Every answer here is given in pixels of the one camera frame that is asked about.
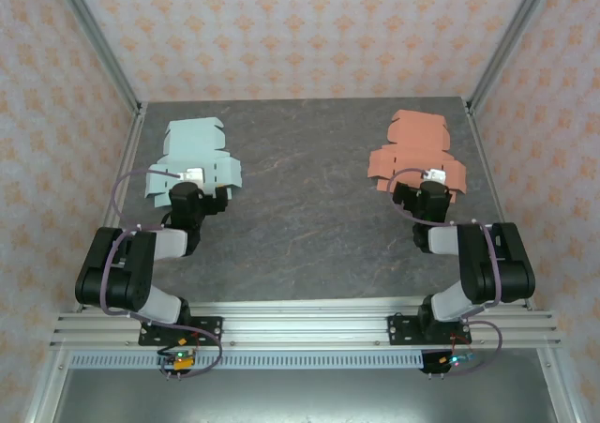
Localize light blue paper box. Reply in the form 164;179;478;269
143;117;244;210

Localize orange paper box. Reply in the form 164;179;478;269
367;109;469;204

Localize grey metal sheet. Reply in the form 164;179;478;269
46;369;563;423

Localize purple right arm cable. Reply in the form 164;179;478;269
387;167;505;377

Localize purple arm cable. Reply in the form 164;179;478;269
387;167;505;377
100;168;224;380

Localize aluminium table side rail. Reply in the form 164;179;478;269
466;102;535;311
72;103;149;311

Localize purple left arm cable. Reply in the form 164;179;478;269
100;168;224;380

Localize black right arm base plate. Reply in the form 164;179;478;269
386;314;471;347

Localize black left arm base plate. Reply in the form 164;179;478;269
138;316;224;347

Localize aluminium cross rail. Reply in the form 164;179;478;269
49;300;563;349

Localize aluminium frame post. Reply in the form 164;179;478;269
466;0;559;114
49;0;144;114

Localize grey slotted cable duct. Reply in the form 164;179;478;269
68;351;426;370

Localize aluminium lower frame leg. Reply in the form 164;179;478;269
536;347;580;423
25;347;71;423

